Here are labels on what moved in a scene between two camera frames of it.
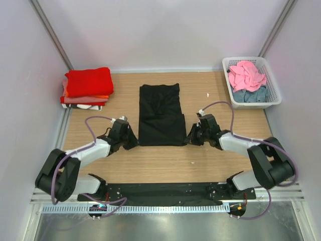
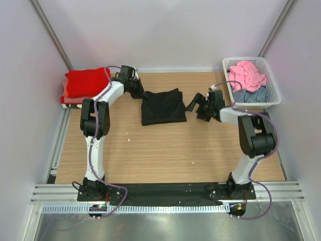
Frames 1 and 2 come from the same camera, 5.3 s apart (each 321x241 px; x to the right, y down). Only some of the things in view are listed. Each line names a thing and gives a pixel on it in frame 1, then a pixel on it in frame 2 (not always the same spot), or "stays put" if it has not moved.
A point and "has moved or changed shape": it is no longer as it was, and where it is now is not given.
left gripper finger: [131, 140] -> [138, 93]
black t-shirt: [161, 122] has moved or changed shape
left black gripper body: [122, 138] -> [135, 83]
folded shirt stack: [87, 89] stays put
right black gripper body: [206, 134] -> [203, 111]
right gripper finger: [197, 135] -> [199, 99]
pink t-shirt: [246, 76] stays put
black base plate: [171, 194] stays put
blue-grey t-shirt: [261, 95] stays put
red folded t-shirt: [89, 82] stays put
